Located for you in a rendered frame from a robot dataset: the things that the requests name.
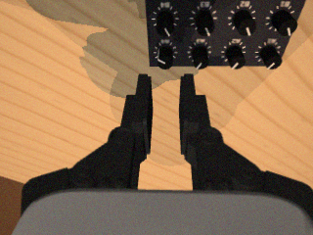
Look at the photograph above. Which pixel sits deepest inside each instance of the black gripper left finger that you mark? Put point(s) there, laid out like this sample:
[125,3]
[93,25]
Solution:
[115,164]

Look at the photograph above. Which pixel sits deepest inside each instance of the black knob box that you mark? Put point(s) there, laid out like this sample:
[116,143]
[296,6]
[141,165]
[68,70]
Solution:
[242,33]

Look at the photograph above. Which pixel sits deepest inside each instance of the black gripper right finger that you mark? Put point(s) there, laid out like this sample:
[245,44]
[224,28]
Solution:
[215,166]

